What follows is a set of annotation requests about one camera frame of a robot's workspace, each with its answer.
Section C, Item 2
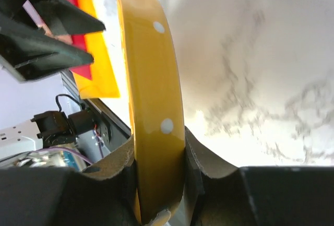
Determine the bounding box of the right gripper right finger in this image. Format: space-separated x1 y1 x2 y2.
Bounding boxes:
182 126 240 226

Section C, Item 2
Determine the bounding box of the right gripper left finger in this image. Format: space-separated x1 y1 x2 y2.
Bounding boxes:
84 136 138 225

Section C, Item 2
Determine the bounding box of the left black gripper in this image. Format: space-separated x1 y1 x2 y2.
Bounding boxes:
1 0 105 82

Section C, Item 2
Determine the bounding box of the yellow polka dot plate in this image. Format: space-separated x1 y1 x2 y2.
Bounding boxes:
117 0 185 225

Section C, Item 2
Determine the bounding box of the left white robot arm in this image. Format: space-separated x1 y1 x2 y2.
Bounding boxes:
1 0 105 158

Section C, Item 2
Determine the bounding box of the orange translucent cutting board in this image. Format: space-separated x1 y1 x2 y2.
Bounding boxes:
74 0 120 99

